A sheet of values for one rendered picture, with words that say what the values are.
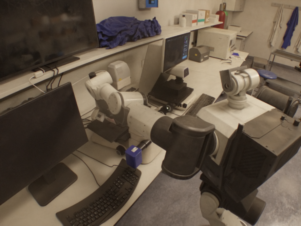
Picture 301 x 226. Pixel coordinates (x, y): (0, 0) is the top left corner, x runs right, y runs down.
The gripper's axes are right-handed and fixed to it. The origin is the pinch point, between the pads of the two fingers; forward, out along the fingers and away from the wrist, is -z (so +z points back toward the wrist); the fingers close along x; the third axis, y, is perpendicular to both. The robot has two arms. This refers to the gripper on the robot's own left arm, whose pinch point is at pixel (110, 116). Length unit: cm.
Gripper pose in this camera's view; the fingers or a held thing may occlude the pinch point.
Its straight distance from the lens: 100.1
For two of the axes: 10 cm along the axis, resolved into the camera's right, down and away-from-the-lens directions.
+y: -5.7, 6.2, -5.4
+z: -1.2, -7.1, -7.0
